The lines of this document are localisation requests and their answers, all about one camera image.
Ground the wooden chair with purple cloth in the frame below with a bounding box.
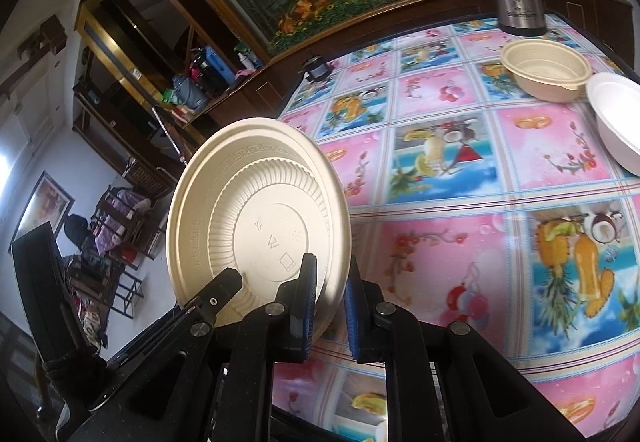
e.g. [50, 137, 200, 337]
[92, 185, 168, 263]

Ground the framed wall picture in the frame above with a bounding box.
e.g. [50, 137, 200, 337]
[9, 171, 76, 253]

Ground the dark wooden wall cabinet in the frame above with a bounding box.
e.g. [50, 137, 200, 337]
[100, 0, 640, 163]

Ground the person's left hand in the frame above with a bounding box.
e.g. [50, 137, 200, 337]
[44, 347, 109, 411]

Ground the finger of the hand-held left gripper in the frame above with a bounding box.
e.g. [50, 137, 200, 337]
[104, 267, 244, 369]

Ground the small black jar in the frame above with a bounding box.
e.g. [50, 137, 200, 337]
[305, 53, 332, 82]

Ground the dark wooden chair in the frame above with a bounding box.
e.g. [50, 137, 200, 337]
[65, 247, 146, 320]

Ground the white foam bowl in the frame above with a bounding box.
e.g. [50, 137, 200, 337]
[585, 72, 640, 177]

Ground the beige plastic bowl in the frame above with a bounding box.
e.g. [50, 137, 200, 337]
[166, 116, 352, 344]
[501, 40, 593, 102]

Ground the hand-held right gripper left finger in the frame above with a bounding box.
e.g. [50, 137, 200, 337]
[60, 253, 319, 442]

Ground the grey blue jug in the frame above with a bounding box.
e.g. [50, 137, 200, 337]
[172, 75, 208, 110]

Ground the black flask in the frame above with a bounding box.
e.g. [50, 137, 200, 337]
[190, 53, 223, 93]

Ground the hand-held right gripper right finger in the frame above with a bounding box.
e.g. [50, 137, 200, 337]
[343, 255, 591, 442]

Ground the fruit print tablecloth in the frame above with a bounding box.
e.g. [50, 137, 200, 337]
[270, 11, 640, 442]

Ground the mop with metal handle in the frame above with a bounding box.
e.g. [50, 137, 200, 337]
[151, 106, 188, 163]

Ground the blue plastic container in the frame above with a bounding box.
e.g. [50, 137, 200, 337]
[205, 46, 236, 86]

